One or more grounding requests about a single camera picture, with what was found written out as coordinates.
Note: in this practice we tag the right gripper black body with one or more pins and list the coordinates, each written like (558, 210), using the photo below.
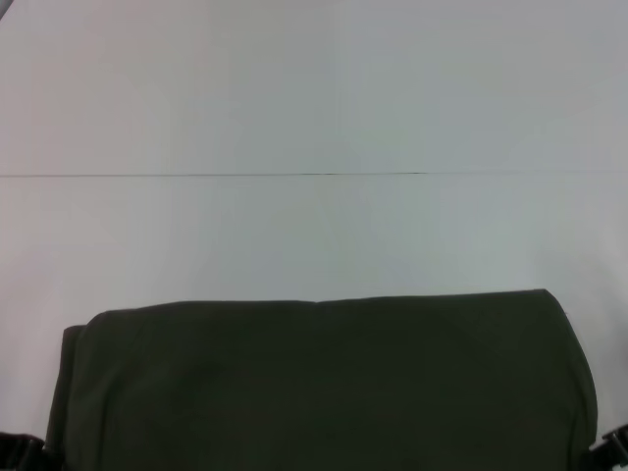
(618, 439)

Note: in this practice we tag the dark green t-shirt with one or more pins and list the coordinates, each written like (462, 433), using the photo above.
(319, 382)

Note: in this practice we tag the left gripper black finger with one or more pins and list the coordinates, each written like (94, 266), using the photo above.
(40, 450)

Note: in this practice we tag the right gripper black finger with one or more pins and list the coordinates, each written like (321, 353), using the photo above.
(601, 456)

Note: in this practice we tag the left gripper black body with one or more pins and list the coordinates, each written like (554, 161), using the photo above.
(15, 454)

